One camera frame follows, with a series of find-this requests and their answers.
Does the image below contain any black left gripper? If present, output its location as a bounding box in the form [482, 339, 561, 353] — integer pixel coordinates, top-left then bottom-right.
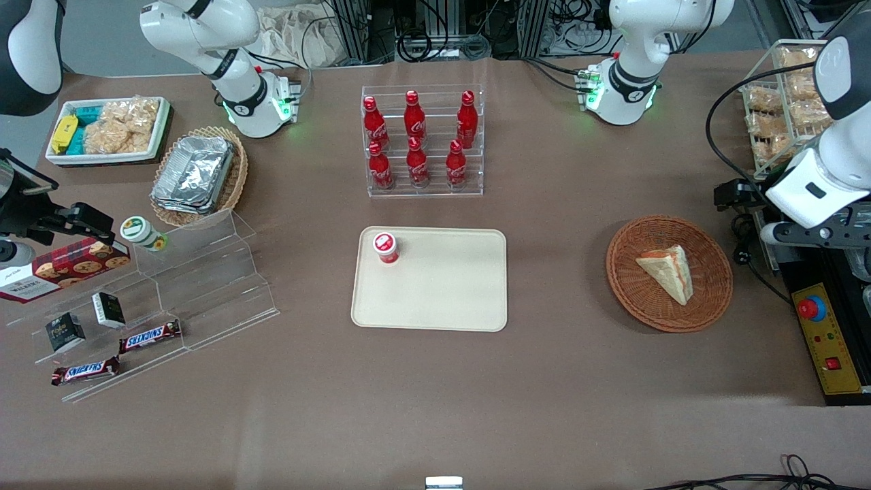
[714, 178, 785, 229]

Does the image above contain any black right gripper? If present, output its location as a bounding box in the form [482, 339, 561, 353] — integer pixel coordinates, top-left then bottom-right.
[0, 151, 116, 247]

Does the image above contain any triangular wrapped sandwich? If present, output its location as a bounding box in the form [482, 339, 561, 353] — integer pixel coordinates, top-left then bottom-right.
[635, 244, 695, 307]

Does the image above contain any round wicker basket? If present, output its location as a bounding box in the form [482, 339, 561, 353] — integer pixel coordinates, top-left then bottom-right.
[605, 214, 735, 334]

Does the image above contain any oval wicker basket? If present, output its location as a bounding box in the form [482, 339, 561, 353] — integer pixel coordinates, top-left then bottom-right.
[150, 125, 250, 229]

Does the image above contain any beige plastic tray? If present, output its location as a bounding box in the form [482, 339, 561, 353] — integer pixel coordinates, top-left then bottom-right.
[350, 226, 509, 333]

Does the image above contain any red tartan cookie box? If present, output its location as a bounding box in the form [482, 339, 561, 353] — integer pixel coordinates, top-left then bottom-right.
[0, 236, 132, 306]

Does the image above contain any white jar with green lid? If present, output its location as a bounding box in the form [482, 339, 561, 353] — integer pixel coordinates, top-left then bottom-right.
[120, 215, 168, 253]

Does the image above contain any bagged bread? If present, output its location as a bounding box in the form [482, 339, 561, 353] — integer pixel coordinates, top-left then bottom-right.
[788, 97, 835, 135]
[746, 84, 785, 114]
[777, 46, 824, 96]
[749, 114, 795, 169]

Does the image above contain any clear bag of crackers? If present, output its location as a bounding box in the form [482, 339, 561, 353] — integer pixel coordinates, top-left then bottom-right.
[99, 97, 162, 131]
[84, 120, 154, 156]

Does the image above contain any small black carton box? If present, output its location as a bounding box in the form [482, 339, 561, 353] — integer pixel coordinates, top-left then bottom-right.
[91, 291, 127, 329]
[45, 311, 88, 354]

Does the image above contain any yellow snack packet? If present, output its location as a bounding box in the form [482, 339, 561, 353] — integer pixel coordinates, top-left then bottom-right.
[50, 114, 80, 155]

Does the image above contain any white rectangular snack bin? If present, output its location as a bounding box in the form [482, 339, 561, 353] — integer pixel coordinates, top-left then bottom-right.
[45, 96, 172, 168]

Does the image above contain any stack of foil trays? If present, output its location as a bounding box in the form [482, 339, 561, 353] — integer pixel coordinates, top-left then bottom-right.
[151, 134, 236, 216]

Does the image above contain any Snickers chocolate bar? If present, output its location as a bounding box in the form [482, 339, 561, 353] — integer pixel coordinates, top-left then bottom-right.
[50, 355, 122, 387]
[118, 319, 183, 355]

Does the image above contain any clear acrylic step shelf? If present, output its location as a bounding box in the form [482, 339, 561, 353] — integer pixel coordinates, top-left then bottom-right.
[5, 207, 280, 404]

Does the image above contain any yellow emergency stop panel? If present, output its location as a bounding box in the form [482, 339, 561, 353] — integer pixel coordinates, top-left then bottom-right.
[791, 282, 866, 397]

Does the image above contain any beige crumpled cloth bag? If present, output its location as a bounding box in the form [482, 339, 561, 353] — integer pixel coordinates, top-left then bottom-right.
[255, 5, 344, 69]

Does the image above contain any red cola bottle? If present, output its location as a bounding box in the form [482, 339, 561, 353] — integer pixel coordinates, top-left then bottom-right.
[362, 95, 391, 152]
[406, 135, 431, 189]
[455, 89, 478, 150]
[367, 140, 396, 191]
[404, 89, 428, 148]
[445, 139, 470, 190]

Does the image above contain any small cup with red lid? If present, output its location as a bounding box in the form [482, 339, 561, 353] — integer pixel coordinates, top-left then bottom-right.
[372, 231, 401, 265]

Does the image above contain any clear acrylic bottle rack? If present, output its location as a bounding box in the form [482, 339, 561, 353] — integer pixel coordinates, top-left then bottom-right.
[360, 83, 486, 200]

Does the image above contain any black dangling plug cable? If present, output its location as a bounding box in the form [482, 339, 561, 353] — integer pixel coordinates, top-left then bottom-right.
[731, 210, 795, 307]

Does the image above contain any black looping cable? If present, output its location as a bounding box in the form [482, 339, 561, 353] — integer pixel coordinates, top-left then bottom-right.
[705, 63, 817, 198]

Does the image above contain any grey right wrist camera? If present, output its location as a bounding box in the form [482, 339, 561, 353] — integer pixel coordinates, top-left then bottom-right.
[0, 240, 37, 267]

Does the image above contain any white wire basket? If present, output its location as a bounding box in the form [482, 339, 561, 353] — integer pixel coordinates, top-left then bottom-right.
[739, 39, 839, 180]

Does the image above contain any black arm base cable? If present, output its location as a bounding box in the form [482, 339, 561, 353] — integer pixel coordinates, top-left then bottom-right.
[521, 56, 594, 94]
[244, 14, 315, 104]

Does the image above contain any black cables bundle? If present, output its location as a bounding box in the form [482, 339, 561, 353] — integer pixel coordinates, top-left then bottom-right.
[643, 453, 871, 490]

